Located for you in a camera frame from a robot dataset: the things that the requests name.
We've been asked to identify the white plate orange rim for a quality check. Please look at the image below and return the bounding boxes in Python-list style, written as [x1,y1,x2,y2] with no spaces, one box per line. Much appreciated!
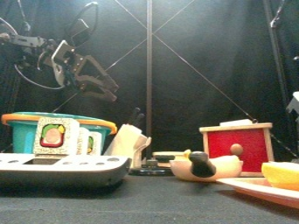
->
[215,176,299,210]

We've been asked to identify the slanted metal frame pole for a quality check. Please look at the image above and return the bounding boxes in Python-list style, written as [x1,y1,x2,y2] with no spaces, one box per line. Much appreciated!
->
[262,0,292,113]

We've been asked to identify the vertical metal frame pole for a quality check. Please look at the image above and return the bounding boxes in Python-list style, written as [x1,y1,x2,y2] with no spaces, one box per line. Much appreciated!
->
[144,0,155,161]

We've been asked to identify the black looped cable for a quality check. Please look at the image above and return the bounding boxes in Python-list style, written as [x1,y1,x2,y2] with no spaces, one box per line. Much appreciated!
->
[64,1,100,39]

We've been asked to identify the yellow toy fruit piece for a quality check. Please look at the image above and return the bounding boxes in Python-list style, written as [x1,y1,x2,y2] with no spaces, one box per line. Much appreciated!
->
[260,161,299,193]

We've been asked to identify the thin diagonal brace wire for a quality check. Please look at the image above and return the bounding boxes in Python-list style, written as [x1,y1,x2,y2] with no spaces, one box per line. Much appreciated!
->
[51,0,196,114]
[112,0,299,159]

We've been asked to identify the black round pole base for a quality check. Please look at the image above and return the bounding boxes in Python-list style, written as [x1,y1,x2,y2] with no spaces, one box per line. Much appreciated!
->
[128,157,175,177]

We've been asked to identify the large white toy sushi roll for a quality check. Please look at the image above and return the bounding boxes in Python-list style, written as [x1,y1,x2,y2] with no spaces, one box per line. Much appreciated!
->
[32,116,82,156]

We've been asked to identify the red wooden drawer box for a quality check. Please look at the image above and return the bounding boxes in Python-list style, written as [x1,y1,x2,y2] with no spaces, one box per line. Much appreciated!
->
[199,122,275,178]

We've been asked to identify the grey plastic tray with holes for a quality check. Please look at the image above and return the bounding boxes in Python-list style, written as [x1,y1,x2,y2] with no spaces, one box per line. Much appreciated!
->
[0,152,134,188]

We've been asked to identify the black toy piece in bowl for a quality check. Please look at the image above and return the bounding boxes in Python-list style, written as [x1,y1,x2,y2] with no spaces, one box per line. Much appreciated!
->
[188,150,218,179]

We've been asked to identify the black toy knife handle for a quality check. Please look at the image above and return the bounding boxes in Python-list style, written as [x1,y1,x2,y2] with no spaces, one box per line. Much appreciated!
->
[127,107,142,125]
[134,113,146,127]

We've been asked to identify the wooden toy bowl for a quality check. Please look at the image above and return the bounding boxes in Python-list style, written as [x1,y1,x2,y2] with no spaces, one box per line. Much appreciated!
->
[168,154,244,183]

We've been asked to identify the wooden toy knife block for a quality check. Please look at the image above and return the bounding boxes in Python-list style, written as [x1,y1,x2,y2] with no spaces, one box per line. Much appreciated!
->
[102,123,154,170]

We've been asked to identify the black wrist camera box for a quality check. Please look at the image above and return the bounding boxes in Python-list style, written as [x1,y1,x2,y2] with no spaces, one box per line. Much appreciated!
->
[64,18,91,47]

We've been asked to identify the small white toy sushi roll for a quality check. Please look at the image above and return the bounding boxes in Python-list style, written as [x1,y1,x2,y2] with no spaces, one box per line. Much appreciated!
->
[79,127,104,157]

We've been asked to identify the white block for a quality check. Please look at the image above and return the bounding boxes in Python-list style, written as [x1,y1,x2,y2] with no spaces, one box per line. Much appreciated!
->
[219,118,255,128]

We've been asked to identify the teal basket orange rim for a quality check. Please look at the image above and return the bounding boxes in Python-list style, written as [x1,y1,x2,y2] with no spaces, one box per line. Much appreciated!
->
[0,111,118,155]

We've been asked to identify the flat wooden toy board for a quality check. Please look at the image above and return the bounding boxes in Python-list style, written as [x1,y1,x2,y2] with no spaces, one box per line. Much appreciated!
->
[152,150,190,169]

